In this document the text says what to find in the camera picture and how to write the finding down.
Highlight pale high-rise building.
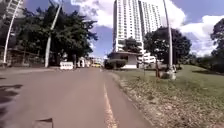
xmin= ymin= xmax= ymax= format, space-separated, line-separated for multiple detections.
xmin=0 ymin=0 xmax=25 ymax=21

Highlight white barrier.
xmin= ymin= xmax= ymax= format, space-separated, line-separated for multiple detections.
xmin=59 ymin=61 xmax=75 ymax=71

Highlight trees beside grass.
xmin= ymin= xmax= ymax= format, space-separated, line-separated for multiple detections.
xmin=196 ymin=18 xmax=224 ymax=74

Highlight grey asphalt road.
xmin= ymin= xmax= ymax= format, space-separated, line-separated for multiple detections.
xmin=0 ymin=66 xmax=156 ymax=128

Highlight small tree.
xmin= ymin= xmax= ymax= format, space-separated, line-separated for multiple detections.
xmin=121 ymin=36 xmax=143 ymax=55

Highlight large dark green tree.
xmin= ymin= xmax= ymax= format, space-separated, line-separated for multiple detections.
xmin=13 ymin=2 xmax=100 ymax=67

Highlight pale leaning pole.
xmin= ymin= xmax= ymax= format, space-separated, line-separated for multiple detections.
xmin=2 ymin=0 xmax=25 ymax=65
xmin=44 ymin=3 xmax=64 ymax=69

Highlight fence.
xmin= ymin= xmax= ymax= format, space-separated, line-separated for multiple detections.
xmin=0 ymin=46 xmax=46 ymax=68

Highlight grass verge with dry leaves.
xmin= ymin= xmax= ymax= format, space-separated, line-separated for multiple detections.
xmin=108 ymin=63 xmax=224 ymax=128

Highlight tall white tower building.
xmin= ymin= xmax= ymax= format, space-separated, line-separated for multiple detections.
xmin=112 ymin=0 xmax=164 ymax=64

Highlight low small building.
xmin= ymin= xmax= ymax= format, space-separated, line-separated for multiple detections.
xmin=107 ymin=50 xmax=142 ymax=70

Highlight pale tall pole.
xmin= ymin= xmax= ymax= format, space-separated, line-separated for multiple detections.
xmin=162 ymin=0 xmax=177 ymax=81

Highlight dark green bushes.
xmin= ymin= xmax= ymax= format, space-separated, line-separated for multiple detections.
xmin=103 ymin=58 xmax=128 ymax=71

